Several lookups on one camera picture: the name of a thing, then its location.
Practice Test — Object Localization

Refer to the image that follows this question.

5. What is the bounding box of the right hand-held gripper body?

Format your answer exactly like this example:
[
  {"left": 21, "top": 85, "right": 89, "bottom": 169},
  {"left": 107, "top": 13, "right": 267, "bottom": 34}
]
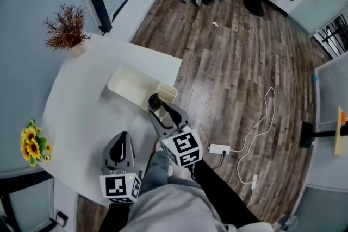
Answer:
[{"left": 159, "top": 124, "right": 203, "bottom": 168}]

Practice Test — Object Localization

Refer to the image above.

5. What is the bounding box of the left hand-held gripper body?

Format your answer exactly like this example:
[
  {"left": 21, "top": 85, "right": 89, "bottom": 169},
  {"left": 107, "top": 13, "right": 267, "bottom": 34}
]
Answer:
[{"left": 99, "top": 162, "right": 142, "bottom": 204}]

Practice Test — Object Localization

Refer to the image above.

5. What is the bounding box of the small black object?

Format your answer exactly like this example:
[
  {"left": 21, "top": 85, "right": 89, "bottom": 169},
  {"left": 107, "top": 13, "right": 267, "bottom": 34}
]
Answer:
[{"left": 148, "top": 93, "right": 161, "bottom": 112}]

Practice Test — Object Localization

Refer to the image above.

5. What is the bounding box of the cream plastic organizer tray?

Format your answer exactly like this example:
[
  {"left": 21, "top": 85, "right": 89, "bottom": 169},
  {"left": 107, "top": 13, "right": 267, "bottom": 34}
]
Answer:
[{"left": 107, "top": 63, "right": 178, "bottom": 119}]

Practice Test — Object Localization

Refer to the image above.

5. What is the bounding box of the person's right forearm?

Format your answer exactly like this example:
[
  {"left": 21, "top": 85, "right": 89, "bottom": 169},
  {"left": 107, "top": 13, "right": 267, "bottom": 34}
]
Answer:
[{"left": 190, "top": 160, "right": 260, "bottom": 226}]

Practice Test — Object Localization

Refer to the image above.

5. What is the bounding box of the person's jeans leg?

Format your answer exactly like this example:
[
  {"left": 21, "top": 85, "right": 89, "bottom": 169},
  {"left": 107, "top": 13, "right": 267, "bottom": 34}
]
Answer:
[{"left": 138, "top": 151, "right": 171, "bottom": 196}]

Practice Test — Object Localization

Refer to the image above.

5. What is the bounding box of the white power strip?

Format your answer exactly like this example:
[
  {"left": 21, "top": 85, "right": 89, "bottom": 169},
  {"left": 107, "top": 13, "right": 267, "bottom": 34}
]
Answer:
[{"left": 208, "top": 143, "right": 231, "bottom": 155}]

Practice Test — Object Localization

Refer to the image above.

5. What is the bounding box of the person's grey shirt torso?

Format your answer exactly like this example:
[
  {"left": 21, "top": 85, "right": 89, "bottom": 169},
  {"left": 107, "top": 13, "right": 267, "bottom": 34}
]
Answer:
[{"left": 127, "top": 183, "right": 229, "bottom": 232}]

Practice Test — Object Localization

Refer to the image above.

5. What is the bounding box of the sunflower bouquet in vase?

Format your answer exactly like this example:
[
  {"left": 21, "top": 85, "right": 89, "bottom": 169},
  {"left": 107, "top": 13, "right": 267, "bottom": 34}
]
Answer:
[{"left": 20, "top": 118, "right": 53, "bottom": 167}]

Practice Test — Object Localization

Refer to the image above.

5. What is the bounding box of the clear plastic bin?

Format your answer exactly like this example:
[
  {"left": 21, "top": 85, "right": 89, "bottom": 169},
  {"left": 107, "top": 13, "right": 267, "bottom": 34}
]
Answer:
[{"left": 271, "top": 214, "right": 299, "bottom": 232}]

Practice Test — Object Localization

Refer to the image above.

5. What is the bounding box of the dried reddish plant white vase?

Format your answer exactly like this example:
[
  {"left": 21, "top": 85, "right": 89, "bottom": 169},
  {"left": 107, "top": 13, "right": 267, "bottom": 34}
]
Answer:
[{"left": 42, "top": 3, "right": 93, "bottom": 57}]

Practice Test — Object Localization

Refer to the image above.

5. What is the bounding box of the black metal railing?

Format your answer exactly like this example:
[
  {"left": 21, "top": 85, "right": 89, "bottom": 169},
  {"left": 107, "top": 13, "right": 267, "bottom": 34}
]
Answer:
[{"left": 312, "top": 15, "right": 348, "bottom": 59}]

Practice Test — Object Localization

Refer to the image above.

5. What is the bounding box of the black power cable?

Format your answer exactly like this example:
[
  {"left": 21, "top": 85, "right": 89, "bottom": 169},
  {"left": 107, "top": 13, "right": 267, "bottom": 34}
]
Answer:
[{"left": 190, "top": 151, "right": 227, "bottom": 181}]

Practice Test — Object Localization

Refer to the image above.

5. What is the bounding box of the black wall socket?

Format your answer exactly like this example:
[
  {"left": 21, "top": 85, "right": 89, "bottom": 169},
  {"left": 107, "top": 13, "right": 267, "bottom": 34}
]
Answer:
[{"left": 55, "top": 210, "right": 69, "bottom": 228}]

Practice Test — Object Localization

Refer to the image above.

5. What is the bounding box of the looped white cable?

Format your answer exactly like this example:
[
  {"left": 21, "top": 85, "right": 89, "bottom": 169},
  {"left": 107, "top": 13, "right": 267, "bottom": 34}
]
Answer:
[{"left": 229, "top": 86, "right": 276, "bottom": 185}]

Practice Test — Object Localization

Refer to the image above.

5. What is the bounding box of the wooden top pedestal table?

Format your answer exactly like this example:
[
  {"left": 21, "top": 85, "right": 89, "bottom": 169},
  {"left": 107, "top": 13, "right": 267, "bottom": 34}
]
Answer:
[{"left": 299, "top": 105, "right": 348, "bottom": 157}]

